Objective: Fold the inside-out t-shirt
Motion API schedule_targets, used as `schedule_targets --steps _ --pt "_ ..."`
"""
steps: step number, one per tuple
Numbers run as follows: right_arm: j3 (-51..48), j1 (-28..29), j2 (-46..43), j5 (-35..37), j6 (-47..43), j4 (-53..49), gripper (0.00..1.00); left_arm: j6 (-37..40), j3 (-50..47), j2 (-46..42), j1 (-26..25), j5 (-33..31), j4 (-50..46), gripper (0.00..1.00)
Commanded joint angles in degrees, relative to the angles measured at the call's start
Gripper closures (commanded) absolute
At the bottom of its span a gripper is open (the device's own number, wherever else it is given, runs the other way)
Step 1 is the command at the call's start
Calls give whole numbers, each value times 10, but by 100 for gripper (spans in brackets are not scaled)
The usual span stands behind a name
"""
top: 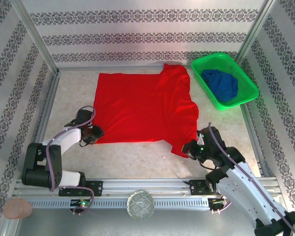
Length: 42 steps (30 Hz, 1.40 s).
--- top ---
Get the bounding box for red printed t-shirt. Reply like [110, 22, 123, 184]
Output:
[92, 63, 199, 158]

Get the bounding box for blue cloth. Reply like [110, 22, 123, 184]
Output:
[201, 69, 239, 103]

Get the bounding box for small circuit board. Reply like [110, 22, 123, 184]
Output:
[208, 198, 227, 207]
[70, 199, 91, 207]

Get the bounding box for green plastic basket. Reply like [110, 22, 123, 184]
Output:
[191, 52, 260, 111]

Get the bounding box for round patterned glass disc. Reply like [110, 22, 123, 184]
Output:
[126, 189, 155, 221]

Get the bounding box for pink plastic cup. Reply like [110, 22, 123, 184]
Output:
[3, 198, 33, 220]

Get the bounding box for right gripper thin black cable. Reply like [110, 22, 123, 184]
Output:
[198, 161, 218, 171]

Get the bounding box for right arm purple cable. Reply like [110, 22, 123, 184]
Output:
[207, 122, 295, 236]

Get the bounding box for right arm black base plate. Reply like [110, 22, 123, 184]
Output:
[188, 179, 235, 196]

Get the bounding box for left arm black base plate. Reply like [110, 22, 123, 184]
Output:
[58, 180, 103, 197]

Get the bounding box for wide aluminium mounting rail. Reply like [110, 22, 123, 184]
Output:
[13, 178, 280, 200]

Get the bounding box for slotted grey cable duct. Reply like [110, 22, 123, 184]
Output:
[26, 198, 211, 210]

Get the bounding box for aluminium frame post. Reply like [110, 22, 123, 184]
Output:
[234, 0, 277, 65]
[11, 0, 60, 74]

